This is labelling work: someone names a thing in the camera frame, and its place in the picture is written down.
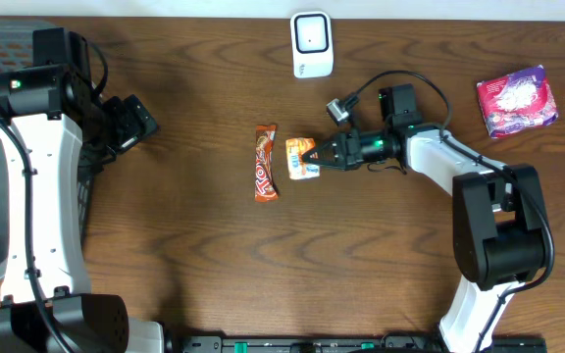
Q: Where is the small orange snack pack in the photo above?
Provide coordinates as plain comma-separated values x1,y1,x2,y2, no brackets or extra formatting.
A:
285,137,320,180

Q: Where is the orange chocolate bar wrapper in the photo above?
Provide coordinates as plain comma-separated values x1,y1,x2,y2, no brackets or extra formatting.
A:
255,125,279,202

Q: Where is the red purple noodle packet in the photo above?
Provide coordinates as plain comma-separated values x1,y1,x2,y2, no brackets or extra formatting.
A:
476,65,559,139

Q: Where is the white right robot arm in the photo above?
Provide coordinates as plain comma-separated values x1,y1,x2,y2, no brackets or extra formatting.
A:
301,84,554,352

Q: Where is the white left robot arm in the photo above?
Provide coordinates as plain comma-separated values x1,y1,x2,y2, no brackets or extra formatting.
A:
0,27,175,352

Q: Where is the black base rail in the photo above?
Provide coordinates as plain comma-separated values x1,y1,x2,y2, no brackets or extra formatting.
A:
164,334,548,353

